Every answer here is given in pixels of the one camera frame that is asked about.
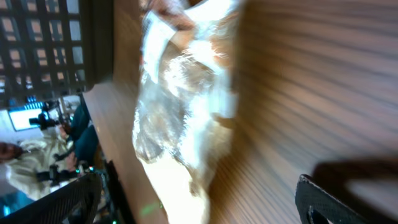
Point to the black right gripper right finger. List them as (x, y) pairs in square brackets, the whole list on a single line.
[(318, 204)]

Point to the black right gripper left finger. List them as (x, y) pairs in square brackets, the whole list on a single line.
[(83, 193)]

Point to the dried mushroom pouch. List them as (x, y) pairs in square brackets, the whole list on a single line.
[(183, 121)]

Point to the person in white shirt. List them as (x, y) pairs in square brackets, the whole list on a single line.
[(25, 160)]

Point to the bright computer monitor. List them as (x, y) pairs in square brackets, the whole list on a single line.
[(20, 119)]

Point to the grey plastic shopping basket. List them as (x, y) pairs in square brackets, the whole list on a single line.
[(54, 48)]

